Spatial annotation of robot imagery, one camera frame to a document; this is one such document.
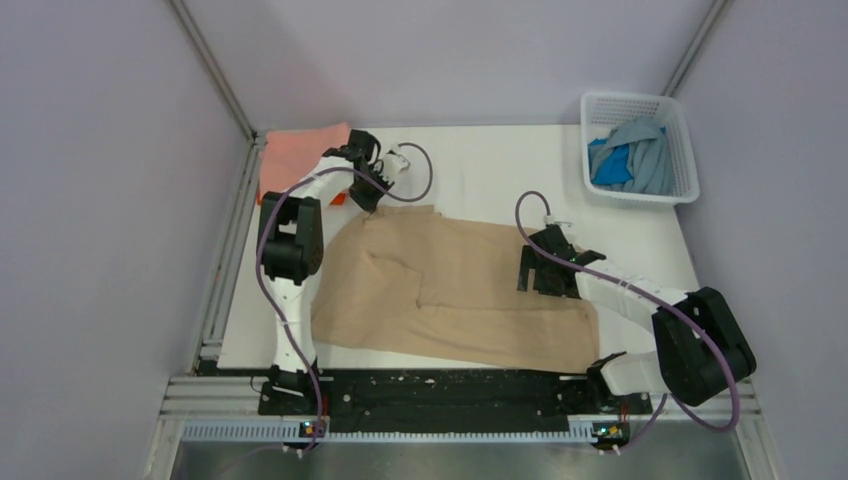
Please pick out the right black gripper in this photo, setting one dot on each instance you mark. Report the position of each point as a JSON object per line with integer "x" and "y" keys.
{"x": 532, "y": 261}

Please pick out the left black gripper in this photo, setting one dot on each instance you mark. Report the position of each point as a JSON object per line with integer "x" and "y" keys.
{"x": 367, "y": 203}

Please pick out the beige t shirt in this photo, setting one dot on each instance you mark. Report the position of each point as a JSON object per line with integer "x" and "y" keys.
{"x": 411, "y": 281}

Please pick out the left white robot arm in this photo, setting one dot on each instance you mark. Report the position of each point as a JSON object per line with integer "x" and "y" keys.
{"x": 290, "y": 244}

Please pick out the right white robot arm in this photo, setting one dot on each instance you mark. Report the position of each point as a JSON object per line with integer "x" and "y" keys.
{"x": 699, "y": 348}

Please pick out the folded orange t shirt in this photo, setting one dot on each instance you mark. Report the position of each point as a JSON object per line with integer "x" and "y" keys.
{"x": 338, "y": 199}

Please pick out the folded pink t shirt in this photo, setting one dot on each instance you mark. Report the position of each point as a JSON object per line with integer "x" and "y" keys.
{"x": 290, "y": 155}

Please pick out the bright blue t shirt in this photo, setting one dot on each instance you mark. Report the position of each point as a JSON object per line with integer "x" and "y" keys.
{"x": 608, "y": 167}

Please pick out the light blue t shirt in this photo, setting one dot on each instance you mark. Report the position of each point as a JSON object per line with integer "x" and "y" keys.
{"x": 650, "y": 158}

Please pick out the white plastic basket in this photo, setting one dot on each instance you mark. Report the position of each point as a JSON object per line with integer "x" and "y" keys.
{"x": 601, "y": 112}

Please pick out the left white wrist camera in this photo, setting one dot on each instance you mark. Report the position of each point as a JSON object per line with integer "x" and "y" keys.
{"x": 393, "y": 164}

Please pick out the left aluminium frame post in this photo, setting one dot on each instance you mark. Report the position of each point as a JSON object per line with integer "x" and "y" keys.
{"x": 199, "y": 45}

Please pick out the aluminium frame post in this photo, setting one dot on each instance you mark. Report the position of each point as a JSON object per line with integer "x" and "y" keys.
{"x": 712, "y": 19}
{"x": 199, "y": 45}

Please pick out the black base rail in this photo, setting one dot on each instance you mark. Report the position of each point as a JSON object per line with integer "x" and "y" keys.
{"x": 446, "y": 401}

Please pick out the white slotted cable duct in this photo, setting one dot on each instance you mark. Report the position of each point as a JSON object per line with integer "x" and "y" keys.
{"x": 284, "y": 431}

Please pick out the right aluminium frame post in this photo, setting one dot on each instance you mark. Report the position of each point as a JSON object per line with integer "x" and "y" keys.
{"x": 712, "y": 19}

